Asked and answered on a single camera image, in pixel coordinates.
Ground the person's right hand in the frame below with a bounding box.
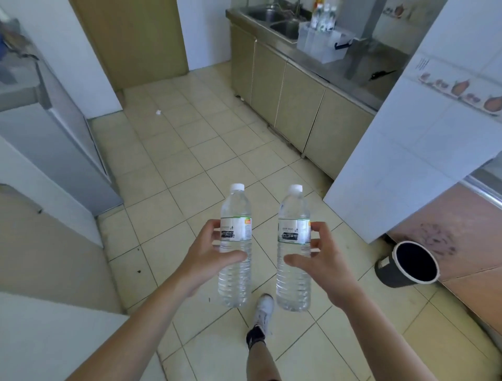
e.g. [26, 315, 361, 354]
[283, 222, 362, 311]

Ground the person's left hand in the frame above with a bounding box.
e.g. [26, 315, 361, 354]
[178, 219, 248, 297]

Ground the clear water bottle orange-marked label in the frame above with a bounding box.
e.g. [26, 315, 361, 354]
[217, 183, 253, 308]

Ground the clear water bottle white label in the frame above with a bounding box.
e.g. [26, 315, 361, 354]
[275, 184, 312, 313]

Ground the person's right forearm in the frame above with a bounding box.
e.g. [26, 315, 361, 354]
[340, 288, 437, 381]

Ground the person's left forearm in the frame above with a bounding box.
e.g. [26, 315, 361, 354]
[66, 275, 197, 381]

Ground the person's white shoe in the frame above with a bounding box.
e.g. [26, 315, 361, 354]
[251, 294, 275, 335]

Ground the person's black sock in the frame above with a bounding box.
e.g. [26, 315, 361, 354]
[246, 325, 267, 351]

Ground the black trash bin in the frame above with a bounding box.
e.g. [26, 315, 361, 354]
[374, 241, 441, 289]

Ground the person's leg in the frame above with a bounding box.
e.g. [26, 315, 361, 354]
[246, 341, 282, 381]

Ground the beige kitchen base cabinet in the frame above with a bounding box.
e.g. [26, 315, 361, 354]
[229, 23, 376, 180]

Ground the metal sliding door track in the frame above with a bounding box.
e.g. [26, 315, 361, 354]
[461, 175, 502, 210]

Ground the stainless steel countertop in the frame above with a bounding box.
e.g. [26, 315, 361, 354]
[225, 8, 410, 112]

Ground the grey refrigerator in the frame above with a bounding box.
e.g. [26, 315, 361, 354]
[0, 55, 124, 217]

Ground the clear plastic storage box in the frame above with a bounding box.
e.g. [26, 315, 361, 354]
[296, 21, 354, 64]

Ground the wooden door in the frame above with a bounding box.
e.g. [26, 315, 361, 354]
[70, 0, 190, 92]

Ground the stainless steel sink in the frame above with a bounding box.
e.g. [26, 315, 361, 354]
[241, 3, 303, 42]

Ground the clutter pile on refrigerator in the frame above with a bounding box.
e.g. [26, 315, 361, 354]
[0, 10, 41, 86]

